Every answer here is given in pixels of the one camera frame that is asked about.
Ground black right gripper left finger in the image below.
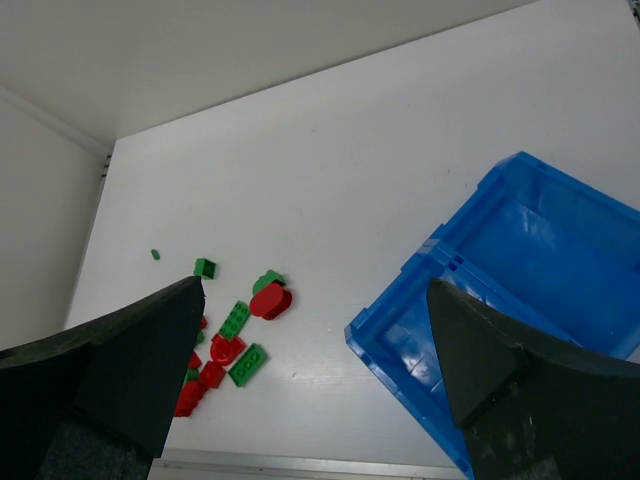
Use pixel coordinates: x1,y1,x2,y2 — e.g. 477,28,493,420
1,276,205,479

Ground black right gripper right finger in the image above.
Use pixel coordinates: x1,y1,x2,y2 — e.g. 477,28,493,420
426,279,639,479

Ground green 2x3 lego brick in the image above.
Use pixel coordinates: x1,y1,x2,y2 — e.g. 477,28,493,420
229,343,268,388

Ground green 2x4 lego brick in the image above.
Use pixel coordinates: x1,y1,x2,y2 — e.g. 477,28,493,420
218,301,251,342

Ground small green lego cube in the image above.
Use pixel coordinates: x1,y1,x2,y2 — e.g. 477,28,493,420
193,257,217,280

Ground red rounded lego brick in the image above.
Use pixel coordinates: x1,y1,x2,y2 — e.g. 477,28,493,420
249,283,293,320

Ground green rounded lego brick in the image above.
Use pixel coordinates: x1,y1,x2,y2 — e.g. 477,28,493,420
252,269,286,296

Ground red long toothed lego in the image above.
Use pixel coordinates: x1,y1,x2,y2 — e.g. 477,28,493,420
174,381,208,417

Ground red square lego brick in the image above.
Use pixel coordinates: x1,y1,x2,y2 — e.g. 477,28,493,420
198,361,227,389

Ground red arch lego piece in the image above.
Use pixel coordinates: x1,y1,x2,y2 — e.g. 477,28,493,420
210,333,247,366

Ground blue plastic divided bin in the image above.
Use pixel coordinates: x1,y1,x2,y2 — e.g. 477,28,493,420
345,152,639,475

